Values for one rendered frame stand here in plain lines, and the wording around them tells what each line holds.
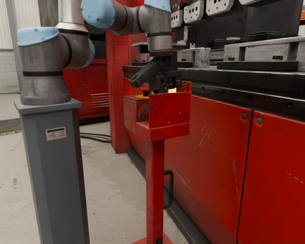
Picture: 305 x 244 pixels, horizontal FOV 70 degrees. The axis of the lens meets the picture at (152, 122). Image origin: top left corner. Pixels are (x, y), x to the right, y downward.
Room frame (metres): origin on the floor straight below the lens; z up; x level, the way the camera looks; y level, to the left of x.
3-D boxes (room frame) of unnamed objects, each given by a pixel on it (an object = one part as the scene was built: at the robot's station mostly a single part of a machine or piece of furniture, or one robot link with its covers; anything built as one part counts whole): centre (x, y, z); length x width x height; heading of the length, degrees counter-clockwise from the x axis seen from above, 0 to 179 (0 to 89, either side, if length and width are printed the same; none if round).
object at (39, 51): (0.72, 0.35, 0.94); 0.13 x 0.12 x 0.14; 157
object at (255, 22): (1.75, -0.56, 1.12); 1.13 x 0.02 x 0.44; 21
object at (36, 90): (0.71, 0.35, 0.82); 0.15 x 0.15 x 0.10
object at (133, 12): (0.73, 0.08, 1.02); 0.11 x 0.11 x 0.08; 67
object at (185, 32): (1.35, -0.17, 1.05); 0.10 x 0.02 x 0.10; 21
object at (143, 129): (0.76, -0.01, 0.75); 0.20 x 0.16 x 0.18; 30
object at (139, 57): (1.86, 0.03, 0.92); 0.50 x 0.06 x 0.10; 21
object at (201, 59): (1.30, -0.19, 0.92); 0.39 x 0.06 x 0.10; 21
